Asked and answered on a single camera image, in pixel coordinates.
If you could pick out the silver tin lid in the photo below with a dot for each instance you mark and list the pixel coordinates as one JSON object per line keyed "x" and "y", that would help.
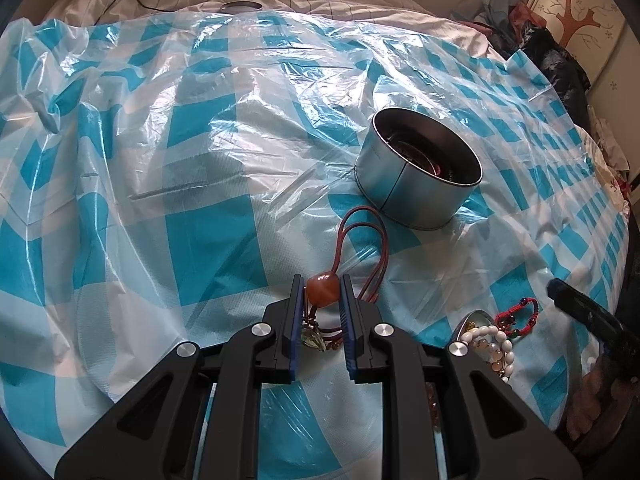
{"x": 472, "y": 320}

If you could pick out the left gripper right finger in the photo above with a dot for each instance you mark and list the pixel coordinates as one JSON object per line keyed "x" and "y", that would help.
{"x": 373, "y": 348}

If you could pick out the blue white checkered plastic sheet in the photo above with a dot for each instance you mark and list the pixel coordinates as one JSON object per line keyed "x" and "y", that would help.
{"x": 163, "y": 179}

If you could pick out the right hand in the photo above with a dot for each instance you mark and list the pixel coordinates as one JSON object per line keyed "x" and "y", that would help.
{"x": 584, "y": 414}

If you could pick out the pile of clothes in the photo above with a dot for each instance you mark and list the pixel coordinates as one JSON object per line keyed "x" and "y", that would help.
{"x": 511, "y": 25}

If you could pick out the small round silver lid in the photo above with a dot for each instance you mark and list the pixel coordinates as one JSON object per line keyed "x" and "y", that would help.
{"x": 239, "y": 7}

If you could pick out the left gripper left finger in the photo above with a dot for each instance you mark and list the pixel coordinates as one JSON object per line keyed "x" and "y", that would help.
{"x": 268, "y": 350}

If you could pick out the tree decorated wardrobe door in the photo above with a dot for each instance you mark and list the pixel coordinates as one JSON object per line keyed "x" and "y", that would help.
{"x": 601, "y": 41}

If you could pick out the white grid bed sheet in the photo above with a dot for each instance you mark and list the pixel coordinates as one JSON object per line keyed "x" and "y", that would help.
{"x": 405, "y": 14}

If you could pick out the round silver metal tin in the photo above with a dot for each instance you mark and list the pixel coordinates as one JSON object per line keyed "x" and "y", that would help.
{"x": 414, "y": 169}

